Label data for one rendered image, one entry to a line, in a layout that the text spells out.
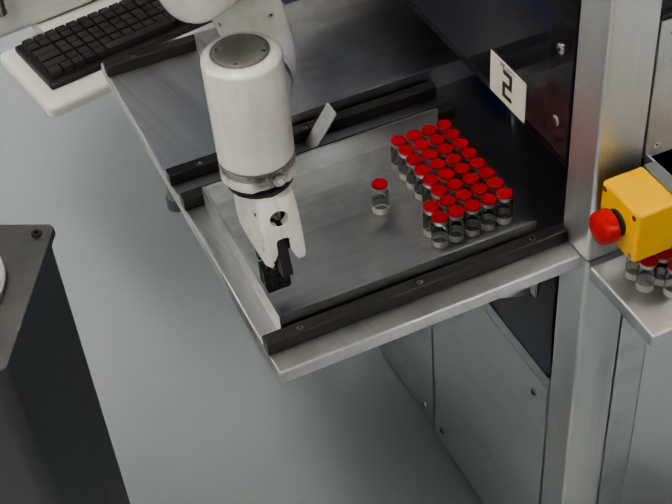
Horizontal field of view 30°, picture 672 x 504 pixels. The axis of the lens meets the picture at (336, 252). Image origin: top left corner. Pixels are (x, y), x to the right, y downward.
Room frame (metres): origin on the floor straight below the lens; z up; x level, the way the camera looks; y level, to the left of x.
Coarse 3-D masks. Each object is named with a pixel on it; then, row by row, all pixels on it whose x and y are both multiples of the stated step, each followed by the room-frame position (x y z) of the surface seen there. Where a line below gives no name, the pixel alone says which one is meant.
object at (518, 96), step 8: (496, 56) 1.28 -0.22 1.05; (496, 64) 1.28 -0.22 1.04; (504, 64) 1.26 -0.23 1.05; (496, 72) 1.28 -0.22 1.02; (512, 72) 1.24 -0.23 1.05; (496, 80) 1.28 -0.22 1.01; (504, 80) 1.26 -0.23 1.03; (512, 80) 1.24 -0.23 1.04; (520, 80) 1.22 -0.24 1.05; (496, 88) 1.28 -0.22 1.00; (512, 88) 1.24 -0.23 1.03; (520, 88) 1.22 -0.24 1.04; (512, 96) 1.24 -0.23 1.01; (520, 96) 1.22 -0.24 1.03; (512, 104) 1.24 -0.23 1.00; (520, 104) 1.22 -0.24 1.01; (520, 112) 1.22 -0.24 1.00
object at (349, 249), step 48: (336, 144) 1.30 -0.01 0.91; (384, 144) 1.33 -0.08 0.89; (336, 192) 1.24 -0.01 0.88; (240, 240) 1.17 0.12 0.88; (336, 240) 1.15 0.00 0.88; (384, 240) 1.14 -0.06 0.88; (480, 240) 1.09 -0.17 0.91; (288, 288) 1.07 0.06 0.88; (336, 288) 1.07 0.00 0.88; (384, 288) 1.04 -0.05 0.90
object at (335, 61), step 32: (320, 0) 1.67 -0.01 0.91; (352, 0) 1.69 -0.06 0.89; (384, 0) 1.69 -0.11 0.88; (320, 32) 1.62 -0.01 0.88; (352, 32) 1.61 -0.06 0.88; (384, 32) 1.60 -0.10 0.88; (416, 32) 1.59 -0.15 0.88; (320, 64) 1.53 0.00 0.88; (352, 64) 1.52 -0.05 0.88; (384, 64) 1.52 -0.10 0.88; (416, 64) 1.51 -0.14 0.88; (448, 64) 1.46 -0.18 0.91; (320, 96) 1.45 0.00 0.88; (352, 96) 1.40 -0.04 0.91
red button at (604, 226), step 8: (592, 216) 1.02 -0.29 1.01; (600, 216) 1.01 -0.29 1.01; (608, 216) 1.01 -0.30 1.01; (592, 224) 1.01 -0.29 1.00; (600, 224) 1.00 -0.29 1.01; (608, 224) 1.00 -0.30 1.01; (616, 224) 1.00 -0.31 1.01; (592, 232) 1.01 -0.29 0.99; (600, 232) 1.00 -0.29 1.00; (608, 232) 0.99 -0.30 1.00; (616, 232) 0.99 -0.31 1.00; (600, 240) 1.00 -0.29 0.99; (608, 240) 0.99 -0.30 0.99; (616, 240) 0.99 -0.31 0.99
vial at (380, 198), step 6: (372, 192) 1.20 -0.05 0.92; (378, 192) 1.19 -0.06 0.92; (384, 192) 1.19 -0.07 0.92; (372, 198) 1.19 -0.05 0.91; (378, 198) 1.19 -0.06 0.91; (384, 198) 1.19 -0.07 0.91; (372, 204) 1.20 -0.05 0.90; (378, 204) 1.19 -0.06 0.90; (384, 204) 1.19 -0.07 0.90; (372, 210) 1.20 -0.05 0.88; (378, 210) 1.19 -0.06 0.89; (384, 210) 1.19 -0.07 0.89
